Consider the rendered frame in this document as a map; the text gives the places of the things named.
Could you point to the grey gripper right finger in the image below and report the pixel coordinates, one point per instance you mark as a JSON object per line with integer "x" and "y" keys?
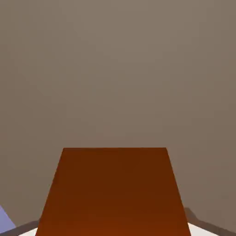
{"x": 201, "y": 227}

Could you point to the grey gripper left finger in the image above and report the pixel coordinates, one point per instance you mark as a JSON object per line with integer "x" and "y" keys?
{"x": 27, "y": 229}

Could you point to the small orange cube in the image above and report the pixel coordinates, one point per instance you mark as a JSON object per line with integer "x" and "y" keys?
{"x": 114, "y": 193}

